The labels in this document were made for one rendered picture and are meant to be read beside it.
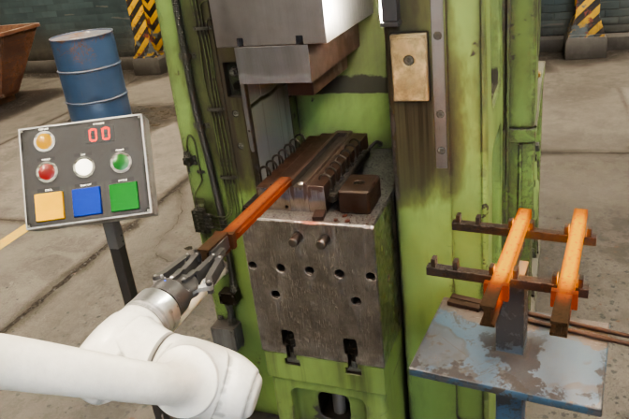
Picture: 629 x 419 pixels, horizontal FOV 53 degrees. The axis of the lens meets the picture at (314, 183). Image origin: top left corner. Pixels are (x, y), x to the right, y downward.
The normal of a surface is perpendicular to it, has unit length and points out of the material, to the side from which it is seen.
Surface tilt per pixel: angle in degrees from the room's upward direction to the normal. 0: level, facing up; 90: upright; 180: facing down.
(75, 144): 60
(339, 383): 90
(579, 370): 0
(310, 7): 90
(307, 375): 90
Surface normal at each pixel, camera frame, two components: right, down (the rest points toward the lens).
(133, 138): 0.02, -0.13
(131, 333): 0.17, -0.83
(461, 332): -0.11, -0.92
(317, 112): -0.34, 0.40
